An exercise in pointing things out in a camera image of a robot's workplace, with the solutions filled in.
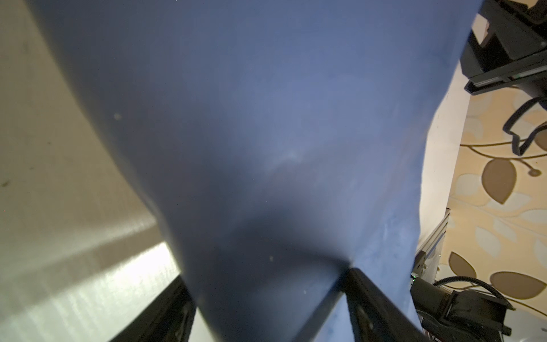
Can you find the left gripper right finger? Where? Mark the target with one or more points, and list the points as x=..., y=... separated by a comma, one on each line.
x=373, y=316

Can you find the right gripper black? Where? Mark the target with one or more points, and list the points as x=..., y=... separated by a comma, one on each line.
x=512, y=54

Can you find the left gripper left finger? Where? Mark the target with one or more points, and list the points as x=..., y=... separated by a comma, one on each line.
x=169, y=317

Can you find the light blue wrapping paper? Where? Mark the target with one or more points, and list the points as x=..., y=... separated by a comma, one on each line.
x=277, y=143

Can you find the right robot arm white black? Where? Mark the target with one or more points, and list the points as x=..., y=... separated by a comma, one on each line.
x=481, y=275

